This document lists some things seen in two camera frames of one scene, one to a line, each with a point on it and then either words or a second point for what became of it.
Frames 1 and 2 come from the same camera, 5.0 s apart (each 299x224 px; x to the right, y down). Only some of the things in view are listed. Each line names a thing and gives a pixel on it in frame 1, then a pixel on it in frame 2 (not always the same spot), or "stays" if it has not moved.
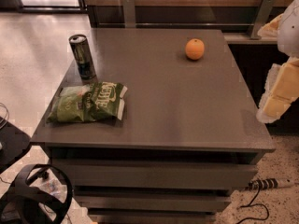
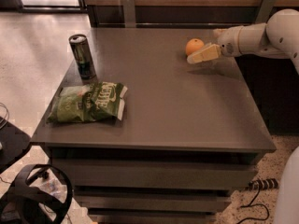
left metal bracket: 128,1 stays
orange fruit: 194,49 stays
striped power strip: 260,184 stays
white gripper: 290,32 -> 228,42
